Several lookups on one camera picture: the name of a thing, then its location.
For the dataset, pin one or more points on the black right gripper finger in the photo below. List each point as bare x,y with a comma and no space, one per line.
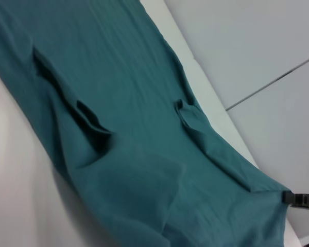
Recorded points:
300,200

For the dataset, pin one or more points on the blue-green t-shirt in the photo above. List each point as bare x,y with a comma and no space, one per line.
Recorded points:
131,128

